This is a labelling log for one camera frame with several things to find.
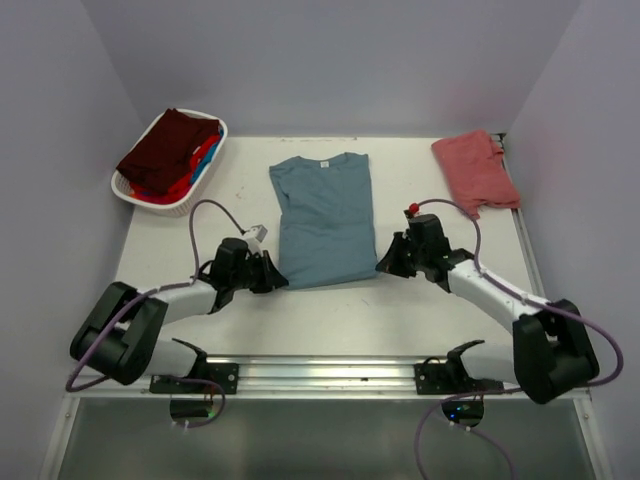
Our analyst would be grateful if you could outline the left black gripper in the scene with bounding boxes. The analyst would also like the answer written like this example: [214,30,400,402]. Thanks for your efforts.
[230,248,287,293]

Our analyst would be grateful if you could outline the blue t shirt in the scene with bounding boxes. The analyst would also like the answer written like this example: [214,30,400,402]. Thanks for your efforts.
[269,152,377,290]

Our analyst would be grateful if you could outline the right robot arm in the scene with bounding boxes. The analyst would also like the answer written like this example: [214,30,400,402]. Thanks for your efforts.
[376,213,600,404]

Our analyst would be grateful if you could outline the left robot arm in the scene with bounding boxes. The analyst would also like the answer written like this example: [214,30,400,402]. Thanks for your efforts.
[66,238,289,393]

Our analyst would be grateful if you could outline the pink folded t shirt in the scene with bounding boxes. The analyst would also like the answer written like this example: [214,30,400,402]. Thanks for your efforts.
[431,130,521,219]

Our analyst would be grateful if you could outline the red and blue clothes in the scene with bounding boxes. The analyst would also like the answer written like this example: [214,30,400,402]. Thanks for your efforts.
[129,126,224,205]

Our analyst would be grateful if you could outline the dark red t shirt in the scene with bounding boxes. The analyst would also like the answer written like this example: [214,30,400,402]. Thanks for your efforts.
[116,108,220,194]

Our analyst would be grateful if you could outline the white laundry basket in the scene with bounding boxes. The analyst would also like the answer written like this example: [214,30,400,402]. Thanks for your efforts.
[111,108,228,217]

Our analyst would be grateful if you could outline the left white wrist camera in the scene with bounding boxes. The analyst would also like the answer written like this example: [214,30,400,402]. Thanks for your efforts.
[242,224,268,254]

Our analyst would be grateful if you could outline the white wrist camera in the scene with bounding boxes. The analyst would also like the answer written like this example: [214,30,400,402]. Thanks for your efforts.
[242,224,268,254]
[404,203,420,219]

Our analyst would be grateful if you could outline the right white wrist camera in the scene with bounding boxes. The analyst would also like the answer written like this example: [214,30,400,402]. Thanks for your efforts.
[404,203,420,219]

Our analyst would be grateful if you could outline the aluminium mounting rail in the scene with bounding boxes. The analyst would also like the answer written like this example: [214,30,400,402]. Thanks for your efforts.
[63,353,594,400]

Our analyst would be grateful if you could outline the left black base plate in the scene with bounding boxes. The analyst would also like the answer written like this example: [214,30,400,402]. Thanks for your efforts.
[149,361,239,395]

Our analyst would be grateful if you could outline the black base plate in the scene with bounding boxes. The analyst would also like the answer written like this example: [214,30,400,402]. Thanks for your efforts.
[413,358,504,395]
[149,361,239,395]

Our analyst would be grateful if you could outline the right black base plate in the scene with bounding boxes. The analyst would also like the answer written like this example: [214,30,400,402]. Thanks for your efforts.
[413,358,504,395]

